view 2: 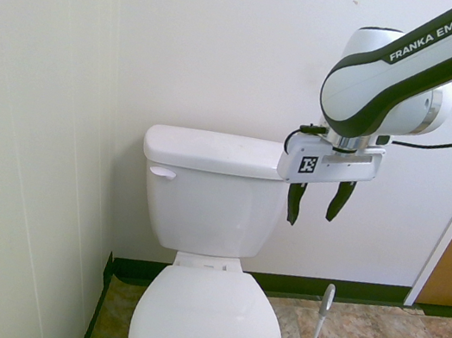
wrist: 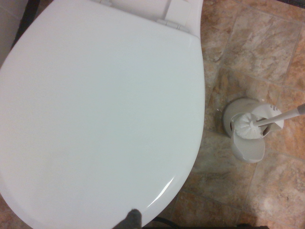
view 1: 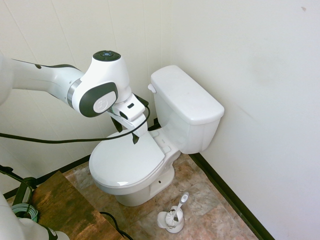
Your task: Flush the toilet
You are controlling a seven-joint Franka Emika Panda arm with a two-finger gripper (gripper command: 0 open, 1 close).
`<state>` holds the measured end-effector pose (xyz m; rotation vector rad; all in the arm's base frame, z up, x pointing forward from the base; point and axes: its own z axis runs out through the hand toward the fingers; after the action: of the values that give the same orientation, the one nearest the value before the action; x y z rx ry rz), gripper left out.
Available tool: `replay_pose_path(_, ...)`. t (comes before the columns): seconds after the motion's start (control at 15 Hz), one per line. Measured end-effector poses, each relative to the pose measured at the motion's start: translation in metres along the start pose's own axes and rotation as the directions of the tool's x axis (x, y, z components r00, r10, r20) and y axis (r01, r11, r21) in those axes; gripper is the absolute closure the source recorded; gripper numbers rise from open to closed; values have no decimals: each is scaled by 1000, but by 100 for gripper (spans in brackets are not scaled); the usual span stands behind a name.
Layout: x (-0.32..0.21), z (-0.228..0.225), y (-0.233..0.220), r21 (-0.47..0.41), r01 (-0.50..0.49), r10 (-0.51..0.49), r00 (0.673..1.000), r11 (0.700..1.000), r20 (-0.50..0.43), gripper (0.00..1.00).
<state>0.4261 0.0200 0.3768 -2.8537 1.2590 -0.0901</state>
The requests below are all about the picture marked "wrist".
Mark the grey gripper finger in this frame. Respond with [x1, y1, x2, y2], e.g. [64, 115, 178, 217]
[115, 208, 142, 229]

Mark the white toilet seat lid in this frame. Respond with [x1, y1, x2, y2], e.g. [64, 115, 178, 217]
[0, 0, 206, 229]

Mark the white toilet brush holder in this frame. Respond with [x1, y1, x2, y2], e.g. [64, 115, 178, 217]
[223, 97, 285, 164]

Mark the white toilet brush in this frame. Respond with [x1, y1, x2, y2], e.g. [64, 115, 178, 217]
[233, 102, 305, 140]

